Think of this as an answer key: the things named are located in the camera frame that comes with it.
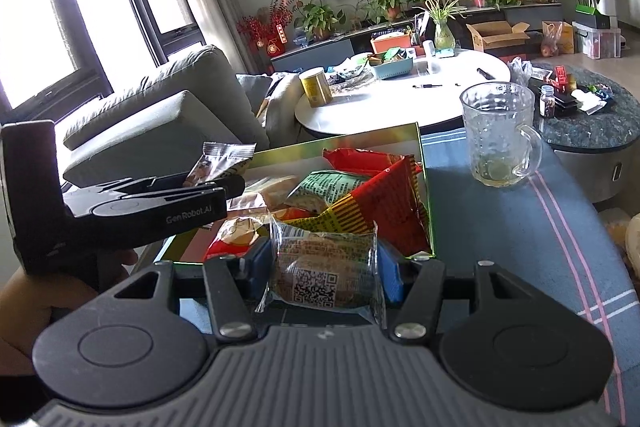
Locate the red bun-picture snack packet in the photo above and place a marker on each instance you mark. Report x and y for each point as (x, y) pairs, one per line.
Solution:
(237, 232)

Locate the spider plant in glass vase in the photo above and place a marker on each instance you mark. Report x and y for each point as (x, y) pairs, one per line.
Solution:
(444, 24)

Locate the white bottle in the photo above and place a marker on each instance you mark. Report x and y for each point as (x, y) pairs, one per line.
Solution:
(428, 57)

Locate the grey television cabinet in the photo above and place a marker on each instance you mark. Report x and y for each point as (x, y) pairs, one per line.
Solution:
(325, 52)

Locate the black pen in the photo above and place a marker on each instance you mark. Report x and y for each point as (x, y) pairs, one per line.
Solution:
(427, 85)

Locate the clear plastic storage box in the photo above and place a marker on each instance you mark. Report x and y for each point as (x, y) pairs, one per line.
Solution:
(597, 41)

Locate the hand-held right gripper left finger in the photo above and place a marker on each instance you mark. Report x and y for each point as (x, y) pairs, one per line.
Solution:
(262, 267)

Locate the open cardboard box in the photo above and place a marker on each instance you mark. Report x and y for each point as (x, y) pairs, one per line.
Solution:
(497, 36)

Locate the clear bun packet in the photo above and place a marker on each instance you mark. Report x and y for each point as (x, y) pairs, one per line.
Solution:
(320, 267)

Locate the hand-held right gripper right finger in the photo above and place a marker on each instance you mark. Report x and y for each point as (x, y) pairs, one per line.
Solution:
(392, 272)

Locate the green snack packet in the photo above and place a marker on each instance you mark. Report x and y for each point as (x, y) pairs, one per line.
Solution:
(330, 189)

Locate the yellow and red snack packet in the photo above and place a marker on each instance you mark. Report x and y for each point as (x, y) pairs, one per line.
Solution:
(390, 207)

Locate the orange box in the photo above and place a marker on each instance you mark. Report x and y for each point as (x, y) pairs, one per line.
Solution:
(391, 43)

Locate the white plastic bag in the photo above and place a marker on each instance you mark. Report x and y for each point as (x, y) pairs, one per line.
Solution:
(520, 69)

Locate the glass mug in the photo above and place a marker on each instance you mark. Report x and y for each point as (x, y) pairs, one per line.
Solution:
(497, 132)

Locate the red flower decoration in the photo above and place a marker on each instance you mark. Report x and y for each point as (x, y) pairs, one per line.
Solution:
(267, 24)

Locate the blue basket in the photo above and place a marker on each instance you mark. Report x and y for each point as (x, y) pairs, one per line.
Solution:
(391, 68)

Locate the person's left hand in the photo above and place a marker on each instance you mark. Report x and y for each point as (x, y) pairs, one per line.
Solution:
(20, 317)

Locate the white round table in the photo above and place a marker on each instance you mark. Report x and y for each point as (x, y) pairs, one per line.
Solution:
(390, 104)

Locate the grey sofa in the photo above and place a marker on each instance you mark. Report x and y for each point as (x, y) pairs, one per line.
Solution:
(165, 107)

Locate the black tray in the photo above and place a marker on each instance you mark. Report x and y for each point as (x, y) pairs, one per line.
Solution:
(567, 103)

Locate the small red box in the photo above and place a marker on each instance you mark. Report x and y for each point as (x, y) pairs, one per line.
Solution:
(562, 78)

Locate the red-orange snack packet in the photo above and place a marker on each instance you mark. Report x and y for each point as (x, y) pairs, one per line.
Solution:
(365, 159)

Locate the dark spice jar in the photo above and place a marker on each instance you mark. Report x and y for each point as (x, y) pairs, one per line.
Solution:
(547, 102)

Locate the yellow can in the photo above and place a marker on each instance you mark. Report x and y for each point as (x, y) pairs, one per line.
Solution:
(316, 88)

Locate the dark marble round table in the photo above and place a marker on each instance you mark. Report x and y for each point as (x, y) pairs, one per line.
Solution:
(600, 127)

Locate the pale plastic bag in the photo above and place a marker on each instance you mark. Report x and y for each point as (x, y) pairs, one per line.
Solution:
(625, 242)

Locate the blue striped tablecloth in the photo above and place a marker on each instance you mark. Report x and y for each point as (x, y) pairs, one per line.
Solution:
(500, 237)

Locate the dark-framed window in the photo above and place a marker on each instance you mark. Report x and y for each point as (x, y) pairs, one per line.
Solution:
(75, 7)

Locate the green cardboard box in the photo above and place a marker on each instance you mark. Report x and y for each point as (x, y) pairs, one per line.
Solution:
(350, 139)

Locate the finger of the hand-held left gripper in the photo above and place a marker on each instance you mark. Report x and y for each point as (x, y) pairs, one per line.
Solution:
(210, 185)

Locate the pale snack packet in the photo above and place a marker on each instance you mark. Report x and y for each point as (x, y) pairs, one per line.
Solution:
(265, 194)

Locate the green-lidded black box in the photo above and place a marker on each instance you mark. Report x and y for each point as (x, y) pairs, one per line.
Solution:
(592, 16)

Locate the brown snack packet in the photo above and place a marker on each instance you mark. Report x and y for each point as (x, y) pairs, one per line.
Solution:
(220, 159)

